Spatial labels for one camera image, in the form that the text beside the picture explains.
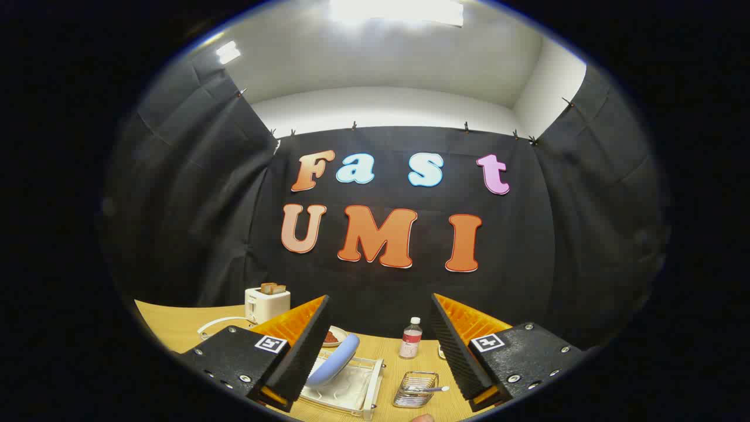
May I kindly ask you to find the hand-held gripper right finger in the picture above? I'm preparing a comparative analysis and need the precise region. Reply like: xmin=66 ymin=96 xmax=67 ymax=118
xmin=431 ymin=293 xmax=587 ymax=413

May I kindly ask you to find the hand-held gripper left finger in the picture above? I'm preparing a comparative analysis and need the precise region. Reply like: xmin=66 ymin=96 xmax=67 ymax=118
xmin=176 ymin=295 xmax=333 ymax=414

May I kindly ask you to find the blue plate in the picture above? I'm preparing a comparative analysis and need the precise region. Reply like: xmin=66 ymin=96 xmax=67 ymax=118
xmin=305 ymin=333 xmax=361 ymax=387

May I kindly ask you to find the white wire dish rack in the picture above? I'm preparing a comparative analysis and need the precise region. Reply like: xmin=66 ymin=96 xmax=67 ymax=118
xmin=198 ymin=316 xmax=387 ymax=421

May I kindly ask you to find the metal wire basket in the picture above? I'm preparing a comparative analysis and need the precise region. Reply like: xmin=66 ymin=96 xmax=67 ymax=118
xmin=393 ymin=370 xmax=440 ymax=409

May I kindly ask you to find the clear bottle with red label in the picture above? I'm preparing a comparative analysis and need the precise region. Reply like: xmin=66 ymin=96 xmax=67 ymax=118
xmin=399 ymin=317 xmax=423 ymax=359

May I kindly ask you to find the white toaster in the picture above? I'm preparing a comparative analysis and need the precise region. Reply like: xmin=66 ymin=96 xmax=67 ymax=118
xmin=244 ymin=286 xmax=291 ymax=324

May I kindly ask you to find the black backdrop cloth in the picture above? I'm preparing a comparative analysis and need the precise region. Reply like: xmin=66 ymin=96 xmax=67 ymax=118
xmin=100 ymin=50 xmax=671 ymax=352

